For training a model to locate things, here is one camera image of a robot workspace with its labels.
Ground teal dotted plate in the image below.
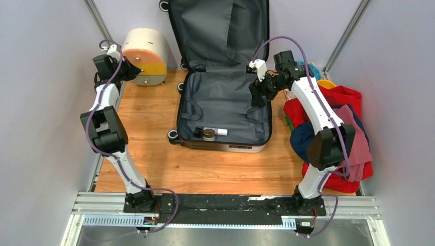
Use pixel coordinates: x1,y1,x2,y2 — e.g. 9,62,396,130
296,61,322,81

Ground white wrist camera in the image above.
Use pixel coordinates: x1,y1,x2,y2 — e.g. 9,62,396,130
101,44,122,62
247,59,268,82

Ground purple cable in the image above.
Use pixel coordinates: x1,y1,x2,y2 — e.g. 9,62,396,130
84,39,180,235
253,35,351,238

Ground small round jar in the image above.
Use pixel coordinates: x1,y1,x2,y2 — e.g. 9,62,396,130
203,129,216,141

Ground red garment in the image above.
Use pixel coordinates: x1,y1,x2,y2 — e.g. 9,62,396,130
284,86,362,194

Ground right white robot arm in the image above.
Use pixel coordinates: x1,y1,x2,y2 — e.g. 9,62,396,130
248,51,356,215

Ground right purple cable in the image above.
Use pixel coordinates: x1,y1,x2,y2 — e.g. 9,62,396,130
253,35,351,238

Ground floral placemat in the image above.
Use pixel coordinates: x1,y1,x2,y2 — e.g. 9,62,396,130
284,89,296,101

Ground orange bowl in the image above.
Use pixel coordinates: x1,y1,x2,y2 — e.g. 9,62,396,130
317,79,336,90

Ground green plastic tray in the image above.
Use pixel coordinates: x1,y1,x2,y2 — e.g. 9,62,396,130
285,116,294,132

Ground white tube black cap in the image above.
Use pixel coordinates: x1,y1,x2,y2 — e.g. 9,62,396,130
193,127,228,138

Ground pink ribbed garment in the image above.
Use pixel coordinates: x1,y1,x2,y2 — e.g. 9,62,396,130
334,104,373,182

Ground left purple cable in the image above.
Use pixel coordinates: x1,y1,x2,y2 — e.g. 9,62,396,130
84,39,180,235

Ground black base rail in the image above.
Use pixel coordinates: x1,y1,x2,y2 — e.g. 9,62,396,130
123,194,326,226

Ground cream mini drawer cabinet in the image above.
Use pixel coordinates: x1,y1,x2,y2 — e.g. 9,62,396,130
123,28,170,86

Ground navy blue garment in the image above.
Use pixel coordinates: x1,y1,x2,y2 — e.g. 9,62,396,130
290,104,370,162

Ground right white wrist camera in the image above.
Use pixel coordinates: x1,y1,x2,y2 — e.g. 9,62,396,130
247,59,268,82

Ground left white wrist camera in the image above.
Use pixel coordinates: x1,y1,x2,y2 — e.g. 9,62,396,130
101,44,122,62

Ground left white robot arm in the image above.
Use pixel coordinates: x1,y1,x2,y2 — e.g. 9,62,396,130
80,54,157,213

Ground astronaut print suitcase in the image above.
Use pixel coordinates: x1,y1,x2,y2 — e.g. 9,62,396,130
167,1,272,153

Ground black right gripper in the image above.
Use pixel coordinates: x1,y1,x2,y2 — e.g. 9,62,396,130
249,69,287,108

